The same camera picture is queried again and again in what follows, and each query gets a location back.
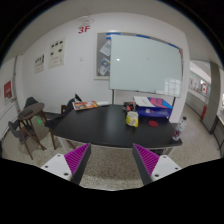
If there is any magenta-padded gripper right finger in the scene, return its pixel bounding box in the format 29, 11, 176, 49
131, 143, 183, 186

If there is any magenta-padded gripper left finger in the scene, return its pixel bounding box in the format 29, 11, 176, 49
40, 142, 92, 186

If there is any clear plastic water bottle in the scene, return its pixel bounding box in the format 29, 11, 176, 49
171, 115, 188, 142

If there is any flat round red coaster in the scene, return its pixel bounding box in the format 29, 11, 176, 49
147, 119, 160, 128

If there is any wooden chair at black table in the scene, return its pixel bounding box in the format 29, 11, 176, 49
44, 103, 78, 151

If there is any large blue cardboard box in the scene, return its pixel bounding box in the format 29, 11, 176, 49
133, 96, 173, 118

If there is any colourful orange book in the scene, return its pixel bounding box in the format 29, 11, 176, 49
71, 100, 100, 111

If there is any red and black tool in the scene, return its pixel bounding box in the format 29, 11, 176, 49
123, 101, 137, 113

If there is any grey wooden-legged chair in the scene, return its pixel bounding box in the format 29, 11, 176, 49
8, 119, 34, 160

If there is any red fire extinguisher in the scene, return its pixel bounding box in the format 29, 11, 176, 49
199, 105, 208, 121

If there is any dark chair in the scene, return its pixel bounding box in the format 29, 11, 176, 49
23, 96, 38, 109

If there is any black-legged side desk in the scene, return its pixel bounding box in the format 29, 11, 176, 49
209, 113, 224, 151

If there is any large standing whiteboard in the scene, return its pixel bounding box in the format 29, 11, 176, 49
108, 33, 184, 98

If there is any white mug with yellow handle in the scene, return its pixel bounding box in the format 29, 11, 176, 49
125, 110, 140, 128

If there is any red and white wall sign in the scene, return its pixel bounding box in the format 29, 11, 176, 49
200, 83, 209, 96

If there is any red wall poster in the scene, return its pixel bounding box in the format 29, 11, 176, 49
3, 80, 13, 103

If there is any small white wall poster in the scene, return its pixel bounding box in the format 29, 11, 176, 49
34, 53, 45, 75

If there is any large white wall poster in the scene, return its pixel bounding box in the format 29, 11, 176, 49
48, 37, 67, 70

